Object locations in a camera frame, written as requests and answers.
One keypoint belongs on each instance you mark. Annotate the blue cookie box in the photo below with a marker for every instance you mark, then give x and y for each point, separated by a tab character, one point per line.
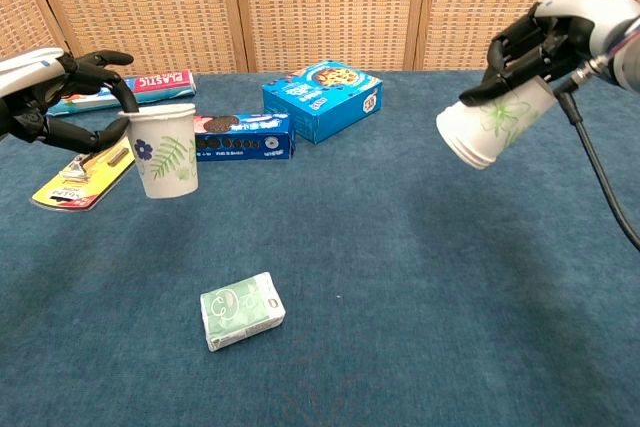
320	107

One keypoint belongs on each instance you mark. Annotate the blue pink oreo box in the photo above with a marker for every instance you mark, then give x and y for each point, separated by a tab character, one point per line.
245	142

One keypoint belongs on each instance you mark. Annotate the blue red plastic wrap box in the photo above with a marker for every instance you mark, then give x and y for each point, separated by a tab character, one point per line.
160	84

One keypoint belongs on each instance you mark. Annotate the white floral paper cup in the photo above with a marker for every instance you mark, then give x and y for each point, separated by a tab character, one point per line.
165	157

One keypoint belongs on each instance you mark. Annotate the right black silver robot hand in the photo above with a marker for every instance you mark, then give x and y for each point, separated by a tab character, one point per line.
550	42

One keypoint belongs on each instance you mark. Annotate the stack of white paper cups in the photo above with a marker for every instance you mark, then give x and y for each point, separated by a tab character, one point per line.
480	132

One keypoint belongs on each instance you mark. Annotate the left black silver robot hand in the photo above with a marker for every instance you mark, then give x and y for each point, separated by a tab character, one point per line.
45	97

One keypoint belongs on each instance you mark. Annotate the wicker folding screen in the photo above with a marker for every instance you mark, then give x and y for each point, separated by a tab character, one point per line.
325	2

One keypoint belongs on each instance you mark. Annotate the blue felt table mat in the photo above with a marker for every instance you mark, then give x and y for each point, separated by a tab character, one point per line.
400	257

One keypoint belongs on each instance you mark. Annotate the green tissue pack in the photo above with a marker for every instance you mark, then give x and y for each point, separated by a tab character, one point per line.
240	312

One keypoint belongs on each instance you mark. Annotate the razor in yellow package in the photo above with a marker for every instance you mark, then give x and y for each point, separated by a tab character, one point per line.
75	187

